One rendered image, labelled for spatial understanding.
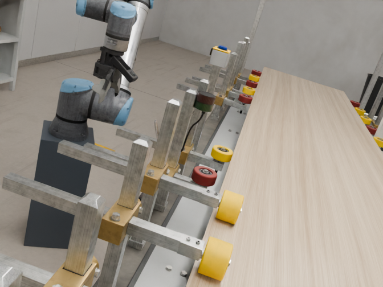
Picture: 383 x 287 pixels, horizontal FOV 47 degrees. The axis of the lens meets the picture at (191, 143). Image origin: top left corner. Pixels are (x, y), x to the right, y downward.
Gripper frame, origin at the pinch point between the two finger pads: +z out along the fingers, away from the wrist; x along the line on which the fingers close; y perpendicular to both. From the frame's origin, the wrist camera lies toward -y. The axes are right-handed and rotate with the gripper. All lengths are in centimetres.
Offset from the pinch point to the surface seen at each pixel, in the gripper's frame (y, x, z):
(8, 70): 189, -204, 77
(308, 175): -81, -8, 4
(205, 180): -49, 28, 4
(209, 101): -42, 23, -19
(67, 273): -40, 98, -3
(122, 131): -9.4, 3.2, 8.9
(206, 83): -34.5, -2.2, -18.4
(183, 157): -35.6, 5.0, 9.3
